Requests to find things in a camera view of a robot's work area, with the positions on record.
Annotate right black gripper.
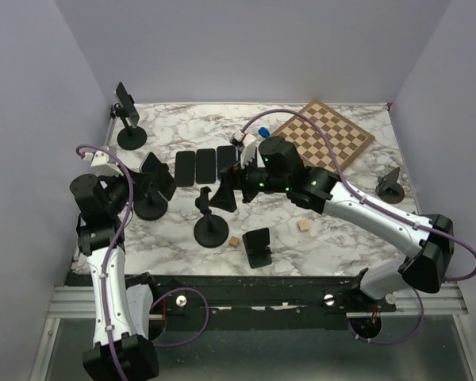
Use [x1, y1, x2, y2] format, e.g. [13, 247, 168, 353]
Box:
[209, 150, 290, 213]

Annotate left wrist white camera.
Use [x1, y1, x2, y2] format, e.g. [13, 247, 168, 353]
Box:
[82, 146, 124, 177]

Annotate brown wooden cube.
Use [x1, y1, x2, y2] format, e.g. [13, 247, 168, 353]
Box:
[229, 237, 239, 248]

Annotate black folding phone stand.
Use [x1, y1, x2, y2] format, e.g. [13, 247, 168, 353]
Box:
[242, 228, 272, 269]

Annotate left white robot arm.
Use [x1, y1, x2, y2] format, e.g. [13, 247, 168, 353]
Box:
[70, 174, 160, 380]

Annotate light wooden cube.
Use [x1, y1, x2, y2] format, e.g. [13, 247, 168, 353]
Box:
[297, 219, 310, 232]

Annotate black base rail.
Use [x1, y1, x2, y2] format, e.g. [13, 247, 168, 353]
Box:
[68, 273, 396, 332]

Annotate blue plastic cap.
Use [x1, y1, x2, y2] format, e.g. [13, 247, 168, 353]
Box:
[258, 127, 270, 139]

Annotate purple cable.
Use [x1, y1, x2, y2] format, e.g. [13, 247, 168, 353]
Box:
[75, 142, 211, 381]
[241, 109, 476, 345]

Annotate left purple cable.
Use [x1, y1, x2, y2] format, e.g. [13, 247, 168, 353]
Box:
[75, 142, 211, 381]

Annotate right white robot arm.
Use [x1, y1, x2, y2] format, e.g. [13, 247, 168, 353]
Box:
[209, 136, 454, 311]

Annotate aluminium extrusion rail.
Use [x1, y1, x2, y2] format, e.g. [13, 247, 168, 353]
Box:
[48, 283, 468, 318]

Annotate wooden chessboard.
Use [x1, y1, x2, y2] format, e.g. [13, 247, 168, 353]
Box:
[271, 99, 374, 171]

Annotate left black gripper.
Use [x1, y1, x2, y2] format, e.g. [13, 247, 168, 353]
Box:
[102, 163, 154, 216]

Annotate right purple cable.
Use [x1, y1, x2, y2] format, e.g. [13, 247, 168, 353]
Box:
[241, 109, 476, 345]

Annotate round stand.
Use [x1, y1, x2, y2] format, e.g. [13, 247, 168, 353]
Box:
[112, 103, 148, 151]
[375, 167, 405, 204]
[133, 188, 168, 221]
[194, 187, 229, 248]

